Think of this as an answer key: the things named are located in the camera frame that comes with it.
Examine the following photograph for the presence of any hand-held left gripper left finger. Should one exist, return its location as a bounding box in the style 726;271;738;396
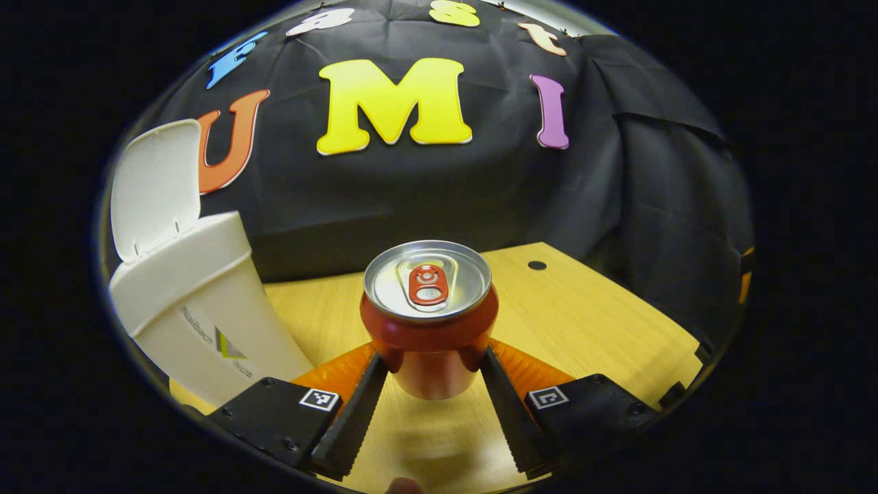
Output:
204;342;392;482

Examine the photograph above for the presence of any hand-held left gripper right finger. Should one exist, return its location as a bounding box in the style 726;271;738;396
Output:
479;338;664;481

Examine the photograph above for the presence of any red pop can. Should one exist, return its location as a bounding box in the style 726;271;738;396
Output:
359;239;500;401

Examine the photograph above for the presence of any white desktop garbage bin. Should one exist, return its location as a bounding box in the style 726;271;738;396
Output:
108;119;316;410

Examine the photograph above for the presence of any wooden desktop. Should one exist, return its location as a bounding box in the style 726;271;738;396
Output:
168;242;705;494

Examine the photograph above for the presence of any row of black cloth clips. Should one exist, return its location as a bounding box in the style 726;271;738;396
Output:
494;1;573;36

